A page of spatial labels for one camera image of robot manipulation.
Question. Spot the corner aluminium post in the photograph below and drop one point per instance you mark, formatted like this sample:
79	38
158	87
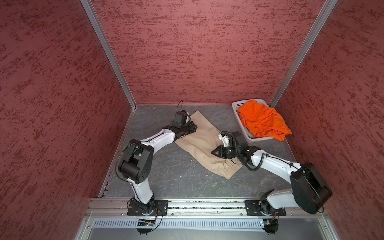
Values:
317	26
97	26

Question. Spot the left circuit board with wires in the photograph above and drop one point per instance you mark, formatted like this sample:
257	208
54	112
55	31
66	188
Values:
146	226

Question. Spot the aluminium rail frame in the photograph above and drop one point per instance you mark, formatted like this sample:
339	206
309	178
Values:
193	214

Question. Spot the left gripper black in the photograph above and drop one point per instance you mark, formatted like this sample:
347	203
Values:
192	129

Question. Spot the right circuit board with wires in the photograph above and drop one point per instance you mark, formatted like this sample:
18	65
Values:
270	226

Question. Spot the left corner aluminium post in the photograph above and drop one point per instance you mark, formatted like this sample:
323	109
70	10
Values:
97	26

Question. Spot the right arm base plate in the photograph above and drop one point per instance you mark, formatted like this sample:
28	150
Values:
262	209

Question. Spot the circuit board with wires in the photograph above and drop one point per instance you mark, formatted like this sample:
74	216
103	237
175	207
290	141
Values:
270	226
146	226

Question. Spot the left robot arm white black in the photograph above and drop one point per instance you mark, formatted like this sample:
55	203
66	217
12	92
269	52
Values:
135	163

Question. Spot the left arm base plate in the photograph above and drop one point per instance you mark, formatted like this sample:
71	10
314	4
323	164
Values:
159	207

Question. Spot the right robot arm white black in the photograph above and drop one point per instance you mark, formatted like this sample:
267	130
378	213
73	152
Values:
308	189

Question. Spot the orange shorts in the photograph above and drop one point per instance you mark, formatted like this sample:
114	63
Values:
263	121

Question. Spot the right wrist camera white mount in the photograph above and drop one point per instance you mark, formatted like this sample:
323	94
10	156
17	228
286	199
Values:
227	137

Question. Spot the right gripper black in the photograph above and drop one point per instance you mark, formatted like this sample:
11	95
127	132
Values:
220	149

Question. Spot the beige shorts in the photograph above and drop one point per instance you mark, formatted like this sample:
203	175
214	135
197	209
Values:
201	144

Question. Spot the right corner aluminium post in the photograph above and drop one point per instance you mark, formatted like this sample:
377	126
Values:
317	26

